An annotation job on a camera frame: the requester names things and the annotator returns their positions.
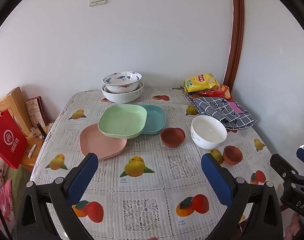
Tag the person's right hand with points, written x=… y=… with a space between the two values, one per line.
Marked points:
x=293 y=227

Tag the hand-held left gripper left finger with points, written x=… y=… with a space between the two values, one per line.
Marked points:
x=83 y=177

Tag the large white bowl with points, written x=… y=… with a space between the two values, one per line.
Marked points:
x=121 y=97

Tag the fruit print tablecloth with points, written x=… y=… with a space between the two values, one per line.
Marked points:
x=147 y=192

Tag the grey checkered cloth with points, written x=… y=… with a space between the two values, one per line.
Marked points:
x=217 y=110

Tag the red paper bag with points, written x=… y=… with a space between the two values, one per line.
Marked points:
x=7 y=140

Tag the small brown bowl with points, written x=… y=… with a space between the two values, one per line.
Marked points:
x=172 y=137
x=232 y=155

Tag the white bowl with floral print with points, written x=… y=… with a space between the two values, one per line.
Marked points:
x=208 y=132

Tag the pink paper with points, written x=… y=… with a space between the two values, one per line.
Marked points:
x=235 y=106

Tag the pink cloth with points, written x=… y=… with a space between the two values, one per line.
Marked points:
x=6 y=205

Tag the small white stick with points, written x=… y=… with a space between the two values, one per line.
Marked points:
x=32 y=151

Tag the wooden chair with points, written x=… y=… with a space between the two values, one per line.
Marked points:
x=16 y=100

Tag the small dark bottle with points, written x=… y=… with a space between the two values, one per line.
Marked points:
x=41 y=130

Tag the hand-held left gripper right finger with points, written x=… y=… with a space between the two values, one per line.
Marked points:
x=215 y=180

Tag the red chips bag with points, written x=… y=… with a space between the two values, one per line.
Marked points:
x=223 y=92

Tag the pink square plate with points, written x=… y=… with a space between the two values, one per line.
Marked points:
x=101 y=146

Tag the yellow chips bag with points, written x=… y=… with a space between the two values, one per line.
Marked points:
x=200 y=82

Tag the blue crane patterned bowl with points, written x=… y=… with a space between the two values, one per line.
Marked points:
x=121 y=80

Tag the teal square plate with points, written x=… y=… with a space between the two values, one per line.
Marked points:
x=155 y=120

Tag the green square plate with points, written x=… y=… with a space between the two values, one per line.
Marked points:
x=121 y=121

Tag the brown wooden door frame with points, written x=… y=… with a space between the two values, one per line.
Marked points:
x=235 y=30

